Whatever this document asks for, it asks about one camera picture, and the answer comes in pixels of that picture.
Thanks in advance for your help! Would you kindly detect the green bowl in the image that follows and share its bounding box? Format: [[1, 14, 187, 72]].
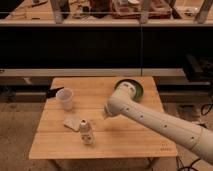
[[114, 79, 144, 102]]

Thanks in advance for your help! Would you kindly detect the black clamp on table edge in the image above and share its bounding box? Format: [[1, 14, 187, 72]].
[[46, 87, 61, 98]]

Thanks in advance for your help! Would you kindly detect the small white bottle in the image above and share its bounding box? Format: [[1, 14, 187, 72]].
[[79, 120, 94, 145]]

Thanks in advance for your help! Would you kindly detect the long dark shelf bench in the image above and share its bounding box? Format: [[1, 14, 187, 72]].
[[0, 20, 213, 77]]

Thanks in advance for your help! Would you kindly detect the wooden table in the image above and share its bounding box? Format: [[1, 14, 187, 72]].
[[29, 77, 177, 159]]

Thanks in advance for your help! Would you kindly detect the translucent plastic cup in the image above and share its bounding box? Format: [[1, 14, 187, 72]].
[[56, 88, 73, 111]]

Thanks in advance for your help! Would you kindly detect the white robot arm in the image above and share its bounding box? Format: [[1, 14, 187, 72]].
[[104, 82, 213, 165]]

